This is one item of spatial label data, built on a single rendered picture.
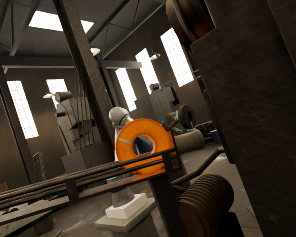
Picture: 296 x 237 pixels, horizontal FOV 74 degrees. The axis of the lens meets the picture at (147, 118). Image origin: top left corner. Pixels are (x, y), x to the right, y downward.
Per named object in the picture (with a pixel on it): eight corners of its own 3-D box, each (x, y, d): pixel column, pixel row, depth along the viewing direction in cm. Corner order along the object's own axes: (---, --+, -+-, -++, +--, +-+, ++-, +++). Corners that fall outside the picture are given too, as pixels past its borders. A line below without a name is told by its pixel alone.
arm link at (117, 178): (107, 193, 124) (100, 173, 125) (114, 187, 137) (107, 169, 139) (124, 186, 123) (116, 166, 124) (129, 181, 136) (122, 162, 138)
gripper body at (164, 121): (168, 113, 126) (157, 122, 134) (175, 123, 124) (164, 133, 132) (174, 111, 132) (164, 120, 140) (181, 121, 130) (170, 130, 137)
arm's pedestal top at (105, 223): (95, 229, 126) (93, 223, 126) (130, 203, 150) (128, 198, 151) (127, 233, 105) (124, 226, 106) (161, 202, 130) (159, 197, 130)
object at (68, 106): (68, 185, 598) (38, 98, 613) (99, 169, 696) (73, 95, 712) (95, 178, 513) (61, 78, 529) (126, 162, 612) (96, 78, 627)
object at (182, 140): (207, 148, 56) (201, 128, 56) (178, 157, 54) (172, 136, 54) (197, 148, 62) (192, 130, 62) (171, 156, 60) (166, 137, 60)
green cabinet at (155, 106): (155, 160, 461) (133, 101, 469) (172, 151, 513) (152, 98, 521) (171, 157, 429) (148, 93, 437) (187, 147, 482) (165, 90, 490)
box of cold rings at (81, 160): (119, 171, 489) (108, 138, 493) (144, 167, 425) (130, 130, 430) (73, 195, 399) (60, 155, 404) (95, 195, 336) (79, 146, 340)
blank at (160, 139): (163, 181, 53) (159, 179, 57) (177, 127, 56) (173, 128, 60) (108, 166, 51) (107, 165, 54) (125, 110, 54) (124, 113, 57)
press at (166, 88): (159, 142, 911) (140, 88, 926) (176, 135, 984) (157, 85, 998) (180, 137, 804) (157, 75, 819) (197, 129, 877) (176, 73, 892)
